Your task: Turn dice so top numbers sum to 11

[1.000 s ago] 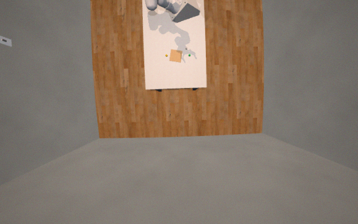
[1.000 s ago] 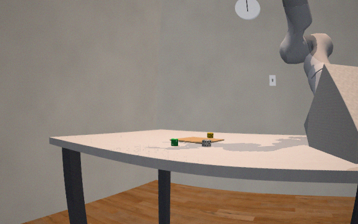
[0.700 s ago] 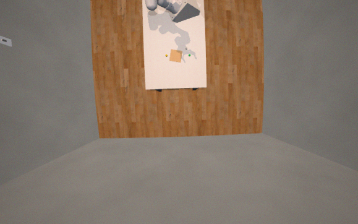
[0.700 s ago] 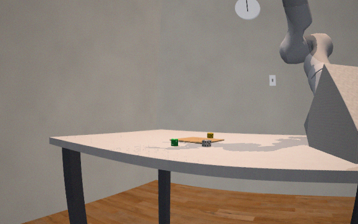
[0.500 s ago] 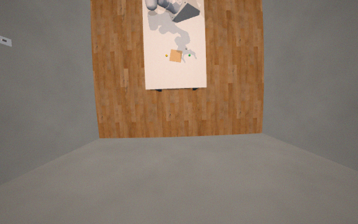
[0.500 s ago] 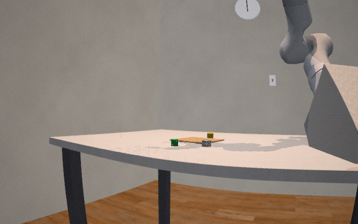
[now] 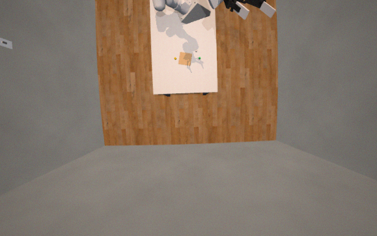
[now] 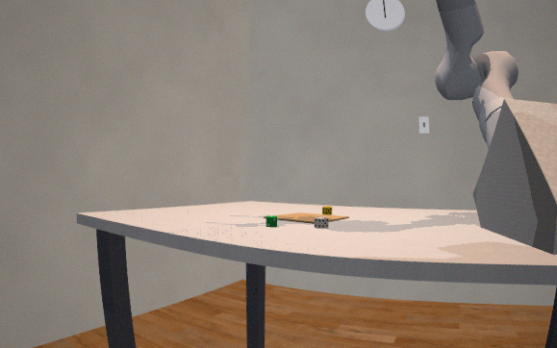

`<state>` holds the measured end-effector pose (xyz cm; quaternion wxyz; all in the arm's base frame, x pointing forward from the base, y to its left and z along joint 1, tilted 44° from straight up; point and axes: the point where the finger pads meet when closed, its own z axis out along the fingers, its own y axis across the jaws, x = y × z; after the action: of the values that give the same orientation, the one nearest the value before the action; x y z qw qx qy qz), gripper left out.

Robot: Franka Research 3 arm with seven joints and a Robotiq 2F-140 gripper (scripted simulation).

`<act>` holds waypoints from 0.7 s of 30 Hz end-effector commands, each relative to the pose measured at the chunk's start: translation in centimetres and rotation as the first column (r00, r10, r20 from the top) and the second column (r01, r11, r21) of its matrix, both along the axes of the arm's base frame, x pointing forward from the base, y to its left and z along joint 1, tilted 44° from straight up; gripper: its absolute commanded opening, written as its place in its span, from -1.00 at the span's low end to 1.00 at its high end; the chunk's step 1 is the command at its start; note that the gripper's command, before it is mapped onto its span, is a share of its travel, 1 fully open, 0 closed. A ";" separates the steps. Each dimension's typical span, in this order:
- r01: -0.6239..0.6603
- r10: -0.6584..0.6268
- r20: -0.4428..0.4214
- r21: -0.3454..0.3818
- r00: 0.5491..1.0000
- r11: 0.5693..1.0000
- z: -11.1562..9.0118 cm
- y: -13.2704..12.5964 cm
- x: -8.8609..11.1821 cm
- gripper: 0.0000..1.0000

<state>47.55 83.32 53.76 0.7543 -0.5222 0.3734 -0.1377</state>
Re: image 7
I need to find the orange mat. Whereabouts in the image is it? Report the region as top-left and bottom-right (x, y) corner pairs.
(178, 52), (192, 66)

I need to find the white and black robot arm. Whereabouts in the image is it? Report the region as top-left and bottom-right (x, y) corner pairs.
(152, 0), (223, 15)

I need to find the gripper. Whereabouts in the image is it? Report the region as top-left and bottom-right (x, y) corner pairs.
(224, 0), (276, 20)

